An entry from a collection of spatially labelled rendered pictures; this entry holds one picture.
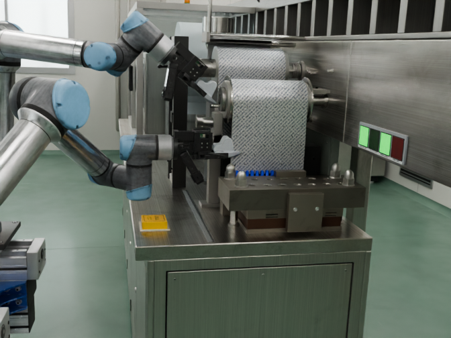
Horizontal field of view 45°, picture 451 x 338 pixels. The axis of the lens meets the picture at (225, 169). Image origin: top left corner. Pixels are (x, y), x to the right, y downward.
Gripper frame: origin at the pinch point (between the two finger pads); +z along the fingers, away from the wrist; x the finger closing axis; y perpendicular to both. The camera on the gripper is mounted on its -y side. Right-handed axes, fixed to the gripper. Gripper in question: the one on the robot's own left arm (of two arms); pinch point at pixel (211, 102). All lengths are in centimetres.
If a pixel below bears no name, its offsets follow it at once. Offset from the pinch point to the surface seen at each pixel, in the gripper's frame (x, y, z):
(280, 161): -8.0, 0.3, 27.1
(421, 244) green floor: 187, 34, 233
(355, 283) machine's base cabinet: -34, -13, 59
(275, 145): -8.0, 3.0, 22.2
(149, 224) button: -21.2, -37.7, 5.0
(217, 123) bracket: -0.7, -3.6, 5.3
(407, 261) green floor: 157, 15, 211
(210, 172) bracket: 0.1, -16.7, 14.4
